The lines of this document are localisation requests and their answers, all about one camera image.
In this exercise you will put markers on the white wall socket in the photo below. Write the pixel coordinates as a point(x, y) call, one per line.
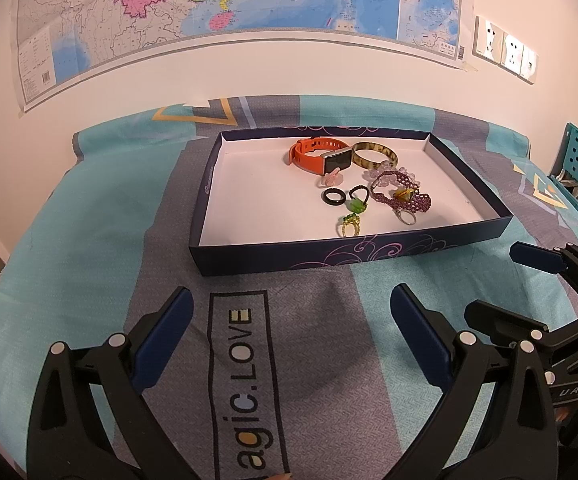
point(513, 51)
point(529, 62)
point(489, 37)

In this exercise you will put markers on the colourful wall map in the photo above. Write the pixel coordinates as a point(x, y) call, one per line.
point(219, 0)

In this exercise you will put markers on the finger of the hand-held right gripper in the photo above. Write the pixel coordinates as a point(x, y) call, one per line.
point(499, 322)
point(536, 257)

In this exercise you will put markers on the tortoiseshell bangle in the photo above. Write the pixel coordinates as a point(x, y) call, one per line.
point(364, 162)

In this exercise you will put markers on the teal and grey printed sheet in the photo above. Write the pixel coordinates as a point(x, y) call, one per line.
point(84, 240)

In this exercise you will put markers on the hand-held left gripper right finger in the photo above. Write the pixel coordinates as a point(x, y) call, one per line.
point(419, 335)

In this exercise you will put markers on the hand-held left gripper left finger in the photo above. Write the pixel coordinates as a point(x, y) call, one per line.
point(169, 330)

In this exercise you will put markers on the orange smart band watch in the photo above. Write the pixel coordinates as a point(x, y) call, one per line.
point(301, 157)

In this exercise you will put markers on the dark blue cardboard box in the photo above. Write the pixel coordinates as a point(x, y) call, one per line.
point(259, 200)

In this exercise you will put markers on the person's left hand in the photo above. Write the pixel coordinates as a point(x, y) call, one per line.
point(279, 476)

